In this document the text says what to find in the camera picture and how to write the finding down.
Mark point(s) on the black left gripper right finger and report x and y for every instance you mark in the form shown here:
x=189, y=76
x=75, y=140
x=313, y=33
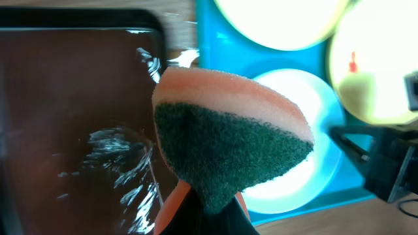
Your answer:
x=235, y=221

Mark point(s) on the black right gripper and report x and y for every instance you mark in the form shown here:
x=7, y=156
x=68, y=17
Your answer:
x=390, y=160

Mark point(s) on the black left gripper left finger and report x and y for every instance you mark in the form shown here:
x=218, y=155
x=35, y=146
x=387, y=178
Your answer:
x=181, y=215

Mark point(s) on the light blue plate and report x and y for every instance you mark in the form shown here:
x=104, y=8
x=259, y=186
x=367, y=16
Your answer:
x=321, y=108

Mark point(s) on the orange and green sponge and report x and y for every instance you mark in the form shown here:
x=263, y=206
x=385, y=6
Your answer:
x=220, y=133

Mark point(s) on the black water basin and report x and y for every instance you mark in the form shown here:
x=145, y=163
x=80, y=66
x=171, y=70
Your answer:
x=78, y=147

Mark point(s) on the yellow plate with red stain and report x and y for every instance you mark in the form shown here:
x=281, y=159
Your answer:
x=286, y=25

